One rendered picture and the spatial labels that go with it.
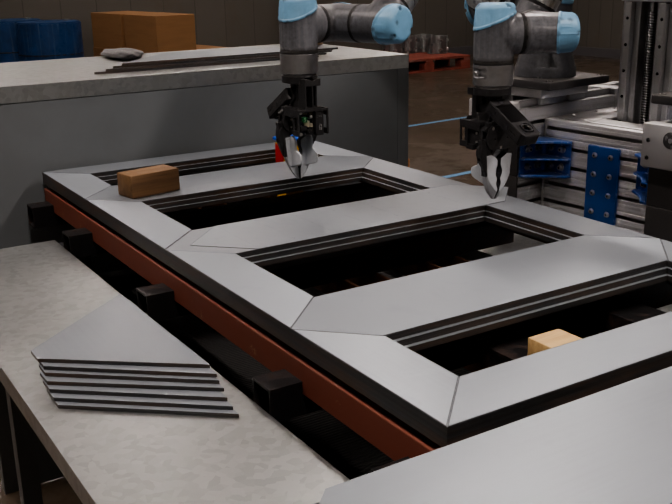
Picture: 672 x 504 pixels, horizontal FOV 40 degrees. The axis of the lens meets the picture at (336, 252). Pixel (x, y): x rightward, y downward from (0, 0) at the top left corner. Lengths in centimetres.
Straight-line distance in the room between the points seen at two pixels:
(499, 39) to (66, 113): 113
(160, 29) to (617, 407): 826
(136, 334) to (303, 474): 43
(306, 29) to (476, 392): 97
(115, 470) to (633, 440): 58
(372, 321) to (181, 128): 133
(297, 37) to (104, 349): 77
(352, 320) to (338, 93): 150
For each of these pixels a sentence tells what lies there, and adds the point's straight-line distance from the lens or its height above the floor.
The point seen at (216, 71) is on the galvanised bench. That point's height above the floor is 105.
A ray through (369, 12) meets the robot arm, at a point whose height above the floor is 122.
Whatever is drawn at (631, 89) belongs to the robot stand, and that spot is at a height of 102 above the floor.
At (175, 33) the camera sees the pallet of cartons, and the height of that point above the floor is 70.
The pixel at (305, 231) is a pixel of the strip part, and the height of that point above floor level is 84.
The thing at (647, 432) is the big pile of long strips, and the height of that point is 85.
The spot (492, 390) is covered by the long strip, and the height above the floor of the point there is 84.
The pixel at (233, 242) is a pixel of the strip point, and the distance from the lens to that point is 166.
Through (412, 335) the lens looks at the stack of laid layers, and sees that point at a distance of 126.
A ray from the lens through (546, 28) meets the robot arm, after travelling 178.
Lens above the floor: 132
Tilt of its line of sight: 17 degrees down
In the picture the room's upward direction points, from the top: 1 degrees counter-clockwise
